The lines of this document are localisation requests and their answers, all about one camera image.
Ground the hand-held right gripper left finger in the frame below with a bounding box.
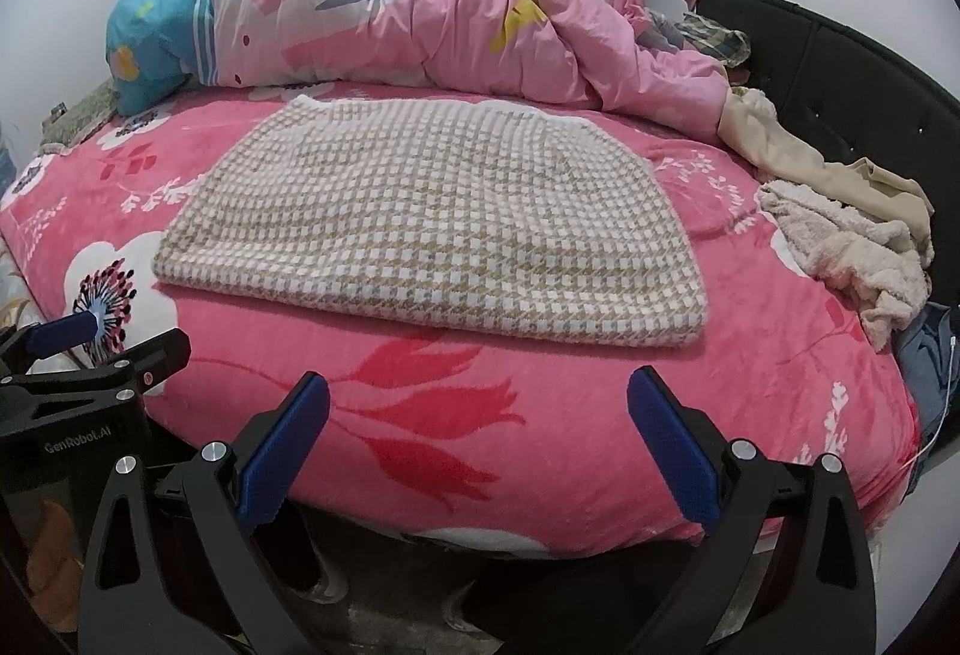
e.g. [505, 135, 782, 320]
[75, 368, 331, 655]

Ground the blue denim garment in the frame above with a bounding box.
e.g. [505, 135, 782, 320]
[891, 301, 960, 450]

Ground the plaid cloth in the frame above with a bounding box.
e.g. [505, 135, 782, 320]
[646, 8, 752, 70]

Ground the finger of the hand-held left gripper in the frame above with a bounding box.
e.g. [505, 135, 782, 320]
[0, 326, 193, 402]
[0, 311, 104, 365]

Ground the tan white houndstooth coat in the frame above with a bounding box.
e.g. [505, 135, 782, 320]
[151, 94, 710, 350]

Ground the grey green mat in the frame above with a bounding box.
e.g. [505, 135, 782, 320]
[39, 79, 122, 148]

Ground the black padded headboard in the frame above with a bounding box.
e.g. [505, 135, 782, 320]
[691, 0, 960, 307]

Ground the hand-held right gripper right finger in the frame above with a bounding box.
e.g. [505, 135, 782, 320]
[622, 365, 878, 655]

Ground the pink printed quilt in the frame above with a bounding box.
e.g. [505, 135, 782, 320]
[103, 0, 734, 140]

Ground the pink floral bed blanket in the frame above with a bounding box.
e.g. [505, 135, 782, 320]
[0, 79, 925, 545]

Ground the cream fluffy garment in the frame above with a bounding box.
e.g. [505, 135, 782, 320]
[756, 177, 936, 354]

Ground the white cable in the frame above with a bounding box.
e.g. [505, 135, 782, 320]
[910, 304, 960, 477]

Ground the beige garment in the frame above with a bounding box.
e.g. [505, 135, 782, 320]
[718, 87, 936, 253]

